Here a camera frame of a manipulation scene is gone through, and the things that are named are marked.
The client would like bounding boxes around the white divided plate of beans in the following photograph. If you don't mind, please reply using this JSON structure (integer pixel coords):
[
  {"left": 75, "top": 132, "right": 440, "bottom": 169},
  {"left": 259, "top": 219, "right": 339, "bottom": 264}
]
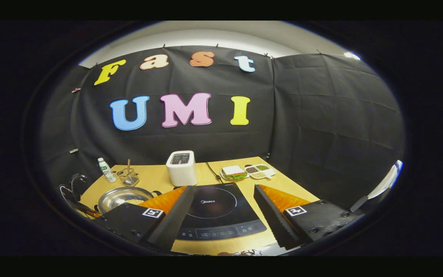
[{"left": 244, "top": 164, "right": 276, "bottom": 180}]

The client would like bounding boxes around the black induction cooktop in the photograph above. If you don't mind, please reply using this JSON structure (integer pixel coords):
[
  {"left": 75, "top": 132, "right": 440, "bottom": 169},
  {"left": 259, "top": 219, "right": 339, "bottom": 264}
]
[{"left": 173, "top": 182, "right": 267, "bottom": 241}]

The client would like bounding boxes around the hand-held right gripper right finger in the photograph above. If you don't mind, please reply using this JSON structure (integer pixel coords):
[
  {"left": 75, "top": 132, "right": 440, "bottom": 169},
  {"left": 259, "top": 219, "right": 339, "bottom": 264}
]
[{"left": 253, "top": 184, "right": 362, "bottom": 250}]

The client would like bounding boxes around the white toaster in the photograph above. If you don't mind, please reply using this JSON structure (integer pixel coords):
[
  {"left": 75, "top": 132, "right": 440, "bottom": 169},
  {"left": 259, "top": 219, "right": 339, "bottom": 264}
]
[{"left": 166, "top": 150, "right": 198, "bottom": 187}]

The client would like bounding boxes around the white bottle with green label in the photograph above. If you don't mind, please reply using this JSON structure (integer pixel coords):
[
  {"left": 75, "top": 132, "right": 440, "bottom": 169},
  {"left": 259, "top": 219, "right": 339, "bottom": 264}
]
[{"left": 97, "top": 157, "right": 117, "bottom": 183}]

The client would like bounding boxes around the metal wire basket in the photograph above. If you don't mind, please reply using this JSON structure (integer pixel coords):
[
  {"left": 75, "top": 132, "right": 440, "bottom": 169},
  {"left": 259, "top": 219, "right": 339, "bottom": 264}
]
[{"left": 117, "top": 167, "right": 140, "bottom": 187}]

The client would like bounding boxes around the stainless steel pot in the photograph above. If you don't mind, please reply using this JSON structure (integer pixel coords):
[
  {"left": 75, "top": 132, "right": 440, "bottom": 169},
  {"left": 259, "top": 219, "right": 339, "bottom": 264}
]
[{"left": 98, "top": 187, "right": 163, "bottom": 214}]

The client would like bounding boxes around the sandwich with lettuce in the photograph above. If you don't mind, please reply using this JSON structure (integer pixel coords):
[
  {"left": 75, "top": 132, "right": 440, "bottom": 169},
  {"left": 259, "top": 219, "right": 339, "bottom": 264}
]
[{"left": 221, "top": 165, "right": 248, "bottom": 180}]

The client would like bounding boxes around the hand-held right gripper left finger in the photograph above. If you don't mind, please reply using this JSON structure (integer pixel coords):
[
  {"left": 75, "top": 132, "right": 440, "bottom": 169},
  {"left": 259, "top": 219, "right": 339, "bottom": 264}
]
[{"left": 93, "top": 186, "right": 194, "bottom": 252}]

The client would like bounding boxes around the black power cable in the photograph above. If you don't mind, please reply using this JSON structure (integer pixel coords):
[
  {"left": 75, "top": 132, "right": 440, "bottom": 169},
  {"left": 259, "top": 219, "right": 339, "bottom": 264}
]
[{"left": 205, "top": 162, "right": 224, "bottom": 184}]

